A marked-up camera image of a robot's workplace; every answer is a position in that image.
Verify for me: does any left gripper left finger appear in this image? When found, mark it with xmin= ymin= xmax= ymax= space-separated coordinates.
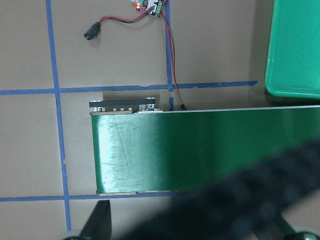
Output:
xmin=57 ymin=200 xmax=111 ymax=240

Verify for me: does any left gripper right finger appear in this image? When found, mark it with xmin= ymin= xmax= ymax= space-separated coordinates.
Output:
xmin=279 ymin=214 xmax=320 ymax=240

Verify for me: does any green conveyor belt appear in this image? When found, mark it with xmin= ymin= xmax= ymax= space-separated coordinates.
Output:
xmin=89 ymin=98 xmax=320 ymax=195

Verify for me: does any green plastic tray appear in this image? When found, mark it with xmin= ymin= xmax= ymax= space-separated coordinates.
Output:
xmin=265 ymin=0 xmax=320 ymax=100

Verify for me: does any motor speed controller board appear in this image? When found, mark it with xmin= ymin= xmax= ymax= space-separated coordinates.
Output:
xmin=131 ymin=0 xmax=167 ymax=18

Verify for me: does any black braided camera cable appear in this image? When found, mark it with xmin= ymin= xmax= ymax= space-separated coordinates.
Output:
xmin=117 ymin=139 xmax=320 ymax=240

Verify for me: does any red black power cable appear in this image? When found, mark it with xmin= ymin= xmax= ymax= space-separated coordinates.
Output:
xmin=83 ymin=0 xmax=187 ymax=111

